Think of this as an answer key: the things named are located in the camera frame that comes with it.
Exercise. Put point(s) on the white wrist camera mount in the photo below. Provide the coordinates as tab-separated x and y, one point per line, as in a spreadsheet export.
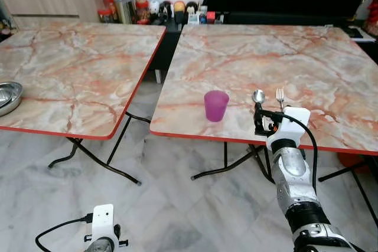
293	124
103	216

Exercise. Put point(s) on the marble pattern folding table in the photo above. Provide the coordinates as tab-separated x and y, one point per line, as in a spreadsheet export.
71	69
295	63

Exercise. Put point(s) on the steel fork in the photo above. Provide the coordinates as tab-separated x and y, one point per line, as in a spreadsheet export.
280	95

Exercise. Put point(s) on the purple plastic cup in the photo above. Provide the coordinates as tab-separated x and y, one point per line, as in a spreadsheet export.
216	107

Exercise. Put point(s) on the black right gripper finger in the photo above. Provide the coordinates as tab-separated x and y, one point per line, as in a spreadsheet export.
258	110

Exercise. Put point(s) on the steel thermos flask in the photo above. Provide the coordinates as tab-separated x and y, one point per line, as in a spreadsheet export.
125	9

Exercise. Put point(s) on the red object under table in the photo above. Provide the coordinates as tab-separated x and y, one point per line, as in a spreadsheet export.
354	162

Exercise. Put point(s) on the black phone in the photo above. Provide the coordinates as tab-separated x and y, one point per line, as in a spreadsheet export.
355	30

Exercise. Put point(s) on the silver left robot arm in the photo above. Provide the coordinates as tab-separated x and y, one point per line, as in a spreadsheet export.
100	246

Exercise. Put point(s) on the steel bowl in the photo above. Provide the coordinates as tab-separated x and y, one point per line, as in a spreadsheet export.
8	96

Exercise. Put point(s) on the red gold statue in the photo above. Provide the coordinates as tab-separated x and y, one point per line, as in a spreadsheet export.
372	15

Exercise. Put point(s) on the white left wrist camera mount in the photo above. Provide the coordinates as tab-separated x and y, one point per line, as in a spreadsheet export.
103	216

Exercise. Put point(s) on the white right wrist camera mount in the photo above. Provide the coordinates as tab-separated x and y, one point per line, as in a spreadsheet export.
293	124

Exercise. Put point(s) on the white small figurine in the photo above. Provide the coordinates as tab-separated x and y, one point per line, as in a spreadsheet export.
155	9

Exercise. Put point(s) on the yellow small figurine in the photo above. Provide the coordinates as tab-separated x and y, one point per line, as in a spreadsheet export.
179	10

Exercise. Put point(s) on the steel spoon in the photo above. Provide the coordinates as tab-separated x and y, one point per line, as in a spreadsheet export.
258	95

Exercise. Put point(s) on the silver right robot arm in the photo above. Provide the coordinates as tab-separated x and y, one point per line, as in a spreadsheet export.
293	176

